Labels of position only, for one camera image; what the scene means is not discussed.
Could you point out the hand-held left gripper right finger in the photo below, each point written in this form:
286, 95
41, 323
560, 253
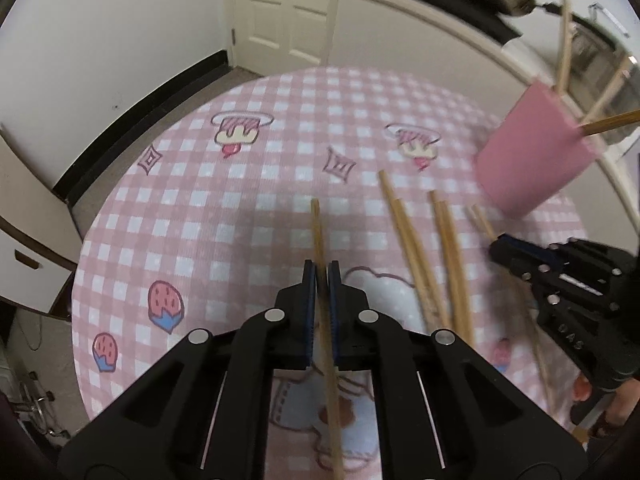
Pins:
334, 310

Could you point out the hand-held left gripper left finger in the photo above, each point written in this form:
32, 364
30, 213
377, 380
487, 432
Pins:
310, 310

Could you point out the pink checked tablecloth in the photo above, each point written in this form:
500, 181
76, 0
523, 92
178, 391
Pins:
200, 210

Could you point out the person's right hand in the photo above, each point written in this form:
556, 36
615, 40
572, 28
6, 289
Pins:
625, 405

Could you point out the stainless steel steamer pot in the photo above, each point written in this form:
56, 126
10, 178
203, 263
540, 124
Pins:
587, 55

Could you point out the long bamboo chopstick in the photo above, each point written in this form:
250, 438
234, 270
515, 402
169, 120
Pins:
318, 235
615, 122
565, 50
607, 92

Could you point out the black induction cooktop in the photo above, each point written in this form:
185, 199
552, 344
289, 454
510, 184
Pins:
450, 5

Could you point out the cream panel door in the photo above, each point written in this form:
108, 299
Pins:
280, 10

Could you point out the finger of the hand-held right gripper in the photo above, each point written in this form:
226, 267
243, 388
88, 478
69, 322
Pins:
520, 270
535, 252

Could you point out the pink cup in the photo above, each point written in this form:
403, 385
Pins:
530, 160

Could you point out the white counter cabinet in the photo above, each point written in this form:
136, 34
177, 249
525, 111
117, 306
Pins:
400, 35

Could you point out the bunch of wooden chopsticks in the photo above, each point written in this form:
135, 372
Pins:
410, 245

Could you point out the white and wood side cabinet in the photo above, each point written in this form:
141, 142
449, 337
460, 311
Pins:
30, 240

